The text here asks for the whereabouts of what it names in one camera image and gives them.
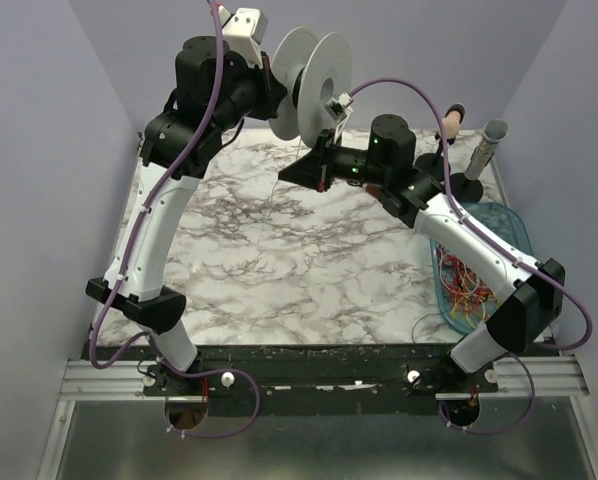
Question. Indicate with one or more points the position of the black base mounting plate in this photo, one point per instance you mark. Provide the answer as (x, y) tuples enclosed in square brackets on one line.
[(321, 380)]

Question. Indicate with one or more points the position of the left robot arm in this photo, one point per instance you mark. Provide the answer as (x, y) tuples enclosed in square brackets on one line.
[(216, 89)]

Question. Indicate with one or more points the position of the silver microphone on stand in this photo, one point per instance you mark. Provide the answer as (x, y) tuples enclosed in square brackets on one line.
[(466, 186)]

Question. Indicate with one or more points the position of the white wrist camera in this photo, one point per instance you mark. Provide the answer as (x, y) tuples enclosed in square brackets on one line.
[(244, 30), (340, 110)]

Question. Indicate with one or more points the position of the brown wooden metronome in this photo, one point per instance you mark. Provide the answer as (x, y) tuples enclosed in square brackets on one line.
[(374, 190)]

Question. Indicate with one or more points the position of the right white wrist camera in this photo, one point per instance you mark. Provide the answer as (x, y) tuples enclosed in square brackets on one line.
[(340, 110)]

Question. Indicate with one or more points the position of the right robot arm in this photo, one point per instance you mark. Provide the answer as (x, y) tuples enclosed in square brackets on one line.
[(526, 289)]

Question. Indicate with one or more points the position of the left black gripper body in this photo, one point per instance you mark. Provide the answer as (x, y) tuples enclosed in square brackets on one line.
[(272, 93)]

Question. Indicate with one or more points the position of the teal transparent plastic basin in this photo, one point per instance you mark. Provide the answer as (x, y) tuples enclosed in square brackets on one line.
[(464, 299)]

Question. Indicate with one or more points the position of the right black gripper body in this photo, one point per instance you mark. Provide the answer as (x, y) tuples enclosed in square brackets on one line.
[(323, 161)]

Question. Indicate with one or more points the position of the white perforated cable spool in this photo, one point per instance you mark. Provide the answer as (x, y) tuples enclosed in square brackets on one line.
[(328, 73)]

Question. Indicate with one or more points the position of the aluminium rail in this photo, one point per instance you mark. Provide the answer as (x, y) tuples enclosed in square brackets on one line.
[(541, 376)]

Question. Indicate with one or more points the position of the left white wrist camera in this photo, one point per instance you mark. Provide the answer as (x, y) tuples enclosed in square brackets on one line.
[(244, 30)]

